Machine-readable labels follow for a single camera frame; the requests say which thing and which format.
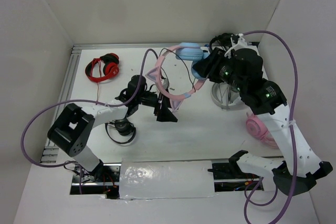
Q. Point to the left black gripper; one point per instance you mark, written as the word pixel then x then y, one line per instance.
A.
pixel 163 114

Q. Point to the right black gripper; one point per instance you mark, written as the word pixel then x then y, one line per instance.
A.
pixel 217 57

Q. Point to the blue pink cat-ear headphones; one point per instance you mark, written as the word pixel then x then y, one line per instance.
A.
pixel 175 63

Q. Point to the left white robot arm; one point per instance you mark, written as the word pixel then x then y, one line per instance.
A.
pixel 71 130

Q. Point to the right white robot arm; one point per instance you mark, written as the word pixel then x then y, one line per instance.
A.
pixel 243 70

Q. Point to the black headphones far corner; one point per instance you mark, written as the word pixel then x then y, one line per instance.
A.
pixel 223 40

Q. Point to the small black headphones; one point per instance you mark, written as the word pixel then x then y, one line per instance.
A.
pixel 124 127

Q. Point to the red black headphones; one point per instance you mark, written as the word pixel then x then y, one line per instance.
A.
pixel 108 67

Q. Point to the white taped sheet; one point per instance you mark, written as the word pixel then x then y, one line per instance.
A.
pixel 166 180

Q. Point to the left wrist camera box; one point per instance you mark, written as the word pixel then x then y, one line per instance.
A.
pixel 165 83

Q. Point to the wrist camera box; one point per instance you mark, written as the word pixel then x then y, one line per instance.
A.
pixel 165 83
pixel 238 42

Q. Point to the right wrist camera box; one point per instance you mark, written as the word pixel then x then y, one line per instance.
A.
pixel 238 42

